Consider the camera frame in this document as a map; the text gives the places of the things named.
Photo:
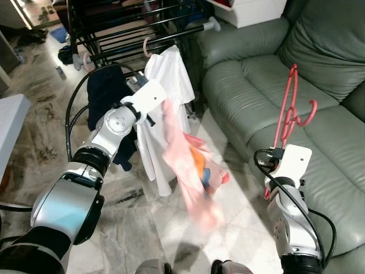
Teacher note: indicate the black garment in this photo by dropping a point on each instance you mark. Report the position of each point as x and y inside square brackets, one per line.
[105, 94]

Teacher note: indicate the pink cartoon print garment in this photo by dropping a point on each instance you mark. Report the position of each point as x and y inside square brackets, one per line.
[188, 165]

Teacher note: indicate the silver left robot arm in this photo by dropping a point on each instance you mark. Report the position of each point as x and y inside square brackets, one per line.
[63, 205]

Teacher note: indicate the white shirt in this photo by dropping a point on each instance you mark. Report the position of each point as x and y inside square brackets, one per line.
[171, 80]

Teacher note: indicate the black metal drying rack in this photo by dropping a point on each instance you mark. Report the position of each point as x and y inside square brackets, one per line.
[177, 34]

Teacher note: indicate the blue floor mat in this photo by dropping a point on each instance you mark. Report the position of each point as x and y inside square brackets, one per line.
[59, 34]

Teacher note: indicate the dark cloth heap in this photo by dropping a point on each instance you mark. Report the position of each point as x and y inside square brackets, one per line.
[33, 37]

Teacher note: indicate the white box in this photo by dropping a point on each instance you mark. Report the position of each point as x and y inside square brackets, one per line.
[251, 12]

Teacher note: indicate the grey left robot leg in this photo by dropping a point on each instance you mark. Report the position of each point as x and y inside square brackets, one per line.
[153, 268]

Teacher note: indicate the grey robot leg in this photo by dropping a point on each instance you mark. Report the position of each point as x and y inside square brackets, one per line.
[231, 268]
[153, 268]

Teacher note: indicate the grey right robot leg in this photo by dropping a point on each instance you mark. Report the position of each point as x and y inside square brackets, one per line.
[231, 268]

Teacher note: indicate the grey-green leather sofa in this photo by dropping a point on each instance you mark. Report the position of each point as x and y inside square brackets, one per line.
[319, 148]

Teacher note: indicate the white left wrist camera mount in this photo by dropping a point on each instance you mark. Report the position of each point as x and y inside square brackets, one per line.
[151, 97]

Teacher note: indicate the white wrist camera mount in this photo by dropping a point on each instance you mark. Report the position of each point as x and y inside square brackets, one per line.
[293, 162]
[151, 97]

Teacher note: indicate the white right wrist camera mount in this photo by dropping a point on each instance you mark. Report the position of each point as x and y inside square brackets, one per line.
[293, 162]

